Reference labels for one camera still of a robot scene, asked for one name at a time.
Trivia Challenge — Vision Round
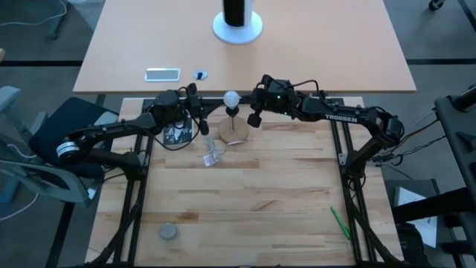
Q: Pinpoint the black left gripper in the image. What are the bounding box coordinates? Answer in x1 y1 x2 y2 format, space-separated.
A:
152 83 224 136

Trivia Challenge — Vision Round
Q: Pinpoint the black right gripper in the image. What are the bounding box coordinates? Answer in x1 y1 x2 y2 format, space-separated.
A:
240 74 304 129

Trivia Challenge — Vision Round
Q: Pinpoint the white lightbulb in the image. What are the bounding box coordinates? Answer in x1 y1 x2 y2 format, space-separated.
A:
222 90 241 109

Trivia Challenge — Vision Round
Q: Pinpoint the lamp with round wooden base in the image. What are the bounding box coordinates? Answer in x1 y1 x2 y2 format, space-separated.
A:
218 106 250 144

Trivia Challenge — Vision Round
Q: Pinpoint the black paperback book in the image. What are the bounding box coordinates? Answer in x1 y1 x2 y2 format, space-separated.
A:
162 119 195 145

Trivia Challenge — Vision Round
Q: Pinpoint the clear plastic packaging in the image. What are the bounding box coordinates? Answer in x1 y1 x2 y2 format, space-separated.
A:
202 135 224 168

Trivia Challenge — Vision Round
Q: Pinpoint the white tower fan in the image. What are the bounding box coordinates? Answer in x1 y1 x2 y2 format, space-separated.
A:
212 0 264 45

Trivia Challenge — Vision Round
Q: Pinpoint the light wood desk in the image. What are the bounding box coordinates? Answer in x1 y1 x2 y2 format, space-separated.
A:
73 0 417 94

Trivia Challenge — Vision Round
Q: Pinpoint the grey round disc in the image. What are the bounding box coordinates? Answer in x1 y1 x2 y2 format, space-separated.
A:
159 222 179 242

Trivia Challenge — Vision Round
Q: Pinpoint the green pen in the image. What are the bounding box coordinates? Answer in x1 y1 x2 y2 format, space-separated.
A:
329 206 353 241

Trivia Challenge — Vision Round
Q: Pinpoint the black grey office chair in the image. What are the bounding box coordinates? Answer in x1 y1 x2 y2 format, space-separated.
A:
0 86 120 209

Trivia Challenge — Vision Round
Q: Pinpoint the white paper sheet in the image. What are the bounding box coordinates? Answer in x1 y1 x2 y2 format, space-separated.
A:
393 185 439 249

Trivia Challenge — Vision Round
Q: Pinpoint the black equipment stand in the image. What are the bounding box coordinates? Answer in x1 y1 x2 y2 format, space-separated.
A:
392 84 476 268

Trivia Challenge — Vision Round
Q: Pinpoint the black bag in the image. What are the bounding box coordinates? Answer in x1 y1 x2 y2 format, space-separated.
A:
396 222 434 268

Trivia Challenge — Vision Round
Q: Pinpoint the black aluminium table frame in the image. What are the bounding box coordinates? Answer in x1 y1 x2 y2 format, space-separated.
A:
100 90 405 268

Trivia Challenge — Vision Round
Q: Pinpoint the black floor cable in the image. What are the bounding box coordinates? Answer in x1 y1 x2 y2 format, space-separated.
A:
399 118 437 154
400 134 448 156

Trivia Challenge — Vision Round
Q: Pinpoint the white floor cable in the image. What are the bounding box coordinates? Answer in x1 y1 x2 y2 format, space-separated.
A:
0 0 68 28
0 192 40 223

